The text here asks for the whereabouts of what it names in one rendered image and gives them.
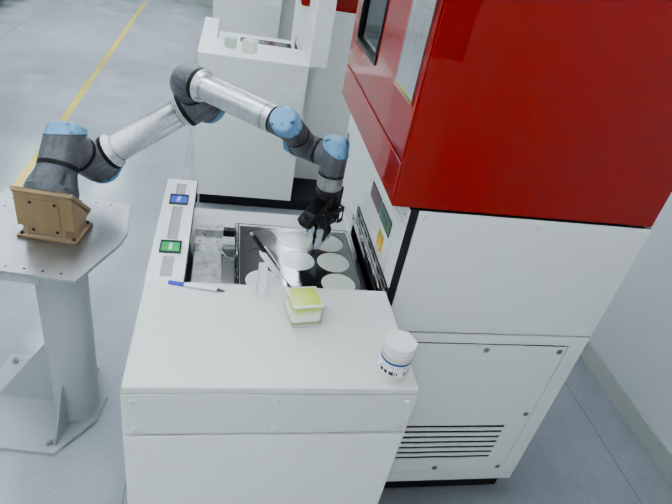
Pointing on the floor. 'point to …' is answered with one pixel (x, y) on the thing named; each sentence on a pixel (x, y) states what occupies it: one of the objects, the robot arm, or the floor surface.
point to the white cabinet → (259, 467)
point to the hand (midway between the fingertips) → (313, 246)
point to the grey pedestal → (53, 376)
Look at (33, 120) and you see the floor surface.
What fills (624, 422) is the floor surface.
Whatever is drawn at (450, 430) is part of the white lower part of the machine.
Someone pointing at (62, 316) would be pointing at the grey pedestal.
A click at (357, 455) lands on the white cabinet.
